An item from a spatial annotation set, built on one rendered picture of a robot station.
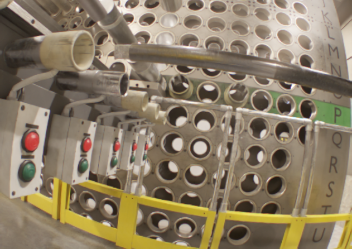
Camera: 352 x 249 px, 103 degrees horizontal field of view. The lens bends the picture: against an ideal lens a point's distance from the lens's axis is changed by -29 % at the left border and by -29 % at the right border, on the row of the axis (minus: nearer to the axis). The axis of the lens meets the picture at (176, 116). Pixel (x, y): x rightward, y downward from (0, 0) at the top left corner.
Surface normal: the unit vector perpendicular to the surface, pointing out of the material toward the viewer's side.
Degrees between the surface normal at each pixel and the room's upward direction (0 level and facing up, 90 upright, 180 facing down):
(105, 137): 90
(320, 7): 90
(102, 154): 90
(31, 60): 138
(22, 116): 90
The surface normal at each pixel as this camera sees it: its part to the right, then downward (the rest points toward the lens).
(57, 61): -0.21, 0.63
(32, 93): 0.98, 0.15
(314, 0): -0.12, -0.15
